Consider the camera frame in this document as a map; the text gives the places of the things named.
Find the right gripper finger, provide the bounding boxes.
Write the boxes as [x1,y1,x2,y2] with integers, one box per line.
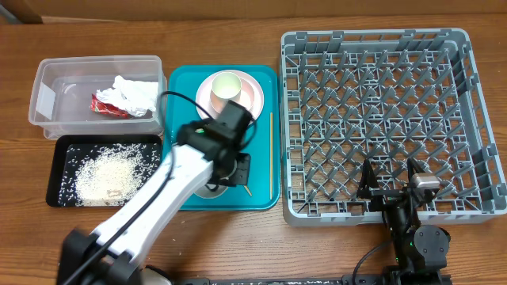
[356,159,379,199]
[406,158,425,186]

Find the wooden chopstick diagonal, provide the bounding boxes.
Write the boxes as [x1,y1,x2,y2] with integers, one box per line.
[243,185,253,197]

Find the white bowl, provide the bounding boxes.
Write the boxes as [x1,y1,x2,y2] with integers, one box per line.
[194,184,228,200]

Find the white napkin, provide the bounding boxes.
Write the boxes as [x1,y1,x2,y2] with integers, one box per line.
[94,75,159,117]

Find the pile of rice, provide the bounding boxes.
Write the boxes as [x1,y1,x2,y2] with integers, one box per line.
[56,143,162,207]

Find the red sauce packet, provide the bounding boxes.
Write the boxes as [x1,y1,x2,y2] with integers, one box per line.
[90,94,131,119]

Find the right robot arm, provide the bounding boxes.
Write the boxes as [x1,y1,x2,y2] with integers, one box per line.
[351,158,452,284]

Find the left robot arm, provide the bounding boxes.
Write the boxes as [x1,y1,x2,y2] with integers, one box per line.
[57,119,256,284]

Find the grey dishwasher rack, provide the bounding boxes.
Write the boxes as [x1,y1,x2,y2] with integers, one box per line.
[280,28,506,226]

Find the teal serving tray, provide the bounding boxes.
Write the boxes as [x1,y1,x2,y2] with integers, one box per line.
[158,64,281,211]

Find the wooden chopstick straight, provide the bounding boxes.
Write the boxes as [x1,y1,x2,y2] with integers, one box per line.
[269,112,273,201]

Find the pink small bowl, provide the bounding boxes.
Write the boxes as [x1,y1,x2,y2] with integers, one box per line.
[210,78,254,112]

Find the pink plate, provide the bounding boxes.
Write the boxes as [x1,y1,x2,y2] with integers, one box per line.
[196,70,264,120]

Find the cream paper cup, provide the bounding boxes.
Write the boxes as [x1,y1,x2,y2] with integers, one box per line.
[211,71,242,112]

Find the black plastic tray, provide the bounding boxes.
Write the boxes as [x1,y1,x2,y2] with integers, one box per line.
[46,135,162,207]

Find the clear plastic bin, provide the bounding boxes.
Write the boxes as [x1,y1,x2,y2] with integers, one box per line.
[29,55,167,139]

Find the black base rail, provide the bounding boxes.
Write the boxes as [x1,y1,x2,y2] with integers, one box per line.
[173,275,452,285]

